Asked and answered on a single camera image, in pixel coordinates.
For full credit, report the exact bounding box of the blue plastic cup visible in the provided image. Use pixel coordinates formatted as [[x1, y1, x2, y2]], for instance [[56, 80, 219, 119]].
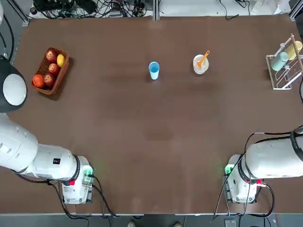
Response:
[[148, 61, 160, 80]]

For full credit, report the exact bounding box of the pale green cup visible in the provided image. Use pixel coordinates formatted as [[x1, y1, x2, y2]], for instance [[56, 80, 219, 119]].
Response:
[[270, 51, 289, 71]]

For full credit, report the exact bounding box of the pale yellow cup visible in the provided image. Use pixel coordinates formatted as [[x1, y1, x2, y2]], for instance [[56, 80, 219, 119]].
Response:
[[285, 41, 303, 61]]

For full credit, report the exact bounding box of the cream bowl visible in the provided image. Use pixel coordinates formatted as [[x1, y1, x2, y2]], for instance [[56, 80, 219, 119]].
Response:
[[193, 54, 210, 75]]

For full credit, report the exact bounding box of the brown wicker basket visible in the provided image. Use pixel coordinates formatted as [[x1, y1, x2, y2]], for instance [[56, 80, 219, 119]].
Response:
[[31, 47, 70, 96]]

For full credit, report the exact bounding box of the red apple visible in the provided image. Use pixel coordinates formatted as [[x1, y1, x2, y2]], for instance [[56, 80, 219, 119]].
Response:
[[45, 50, 58, 63], [43, 73, 56, 88], [48, 63, 60, 75]]

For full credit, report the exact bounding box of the orange fruit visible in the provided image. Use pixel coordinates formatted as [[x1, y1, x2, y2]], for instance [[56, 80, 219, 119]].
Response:
[[32, 74, 45, 88]]

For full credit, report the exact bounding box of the black base cable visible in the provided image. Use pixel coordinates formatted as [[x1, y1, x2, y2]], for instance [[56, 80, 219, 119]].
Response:
[[257, 183, 276, 217], [91, 174, 145, 218]]

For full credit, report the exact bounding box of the aluminium frame post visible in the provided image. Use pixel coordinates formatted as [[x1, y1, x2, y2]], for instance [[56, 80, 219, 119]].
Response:
[[290, 0, 303, 22], [152, 0, 160, 21]]

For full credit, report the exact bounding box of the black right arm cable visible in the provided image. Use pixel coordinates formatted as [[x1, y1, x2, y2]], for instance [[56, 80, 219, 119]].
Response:
[[236, 131, 303, 166]]

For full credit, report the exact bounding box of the thin black cable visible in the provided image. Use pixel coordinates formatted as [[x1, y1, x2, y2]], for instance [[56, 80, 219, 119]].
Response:
[[219, 0, 240, 20]]

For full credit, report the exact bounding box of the white wire cup rack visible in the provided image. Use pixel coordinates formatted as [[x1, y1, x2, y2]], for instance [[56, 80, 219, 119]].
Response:
[[265, 34, 303, 90]]

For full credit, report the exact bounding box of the aluminium frame rail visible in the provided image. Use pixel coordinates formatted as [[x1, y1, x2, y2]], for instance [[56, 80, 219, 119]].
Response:
[[14, 0, 30, 26]]

